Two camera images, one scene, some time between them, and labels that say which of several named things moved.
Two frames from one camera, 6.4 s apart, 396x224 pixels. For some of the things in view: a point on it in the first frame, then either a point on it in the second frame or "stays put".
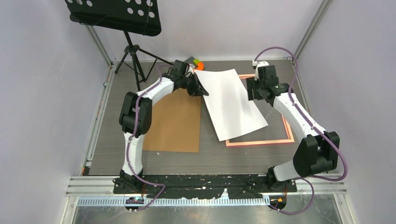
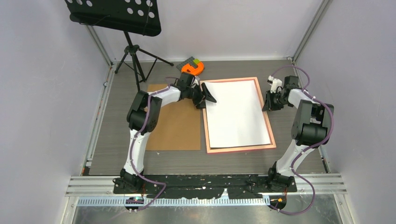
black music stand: (140, 17) stays put
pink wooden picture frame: (289, 134) -> (240, 148)
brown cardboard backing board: (175, 123) stays put
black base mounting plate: (241, 186) stays put
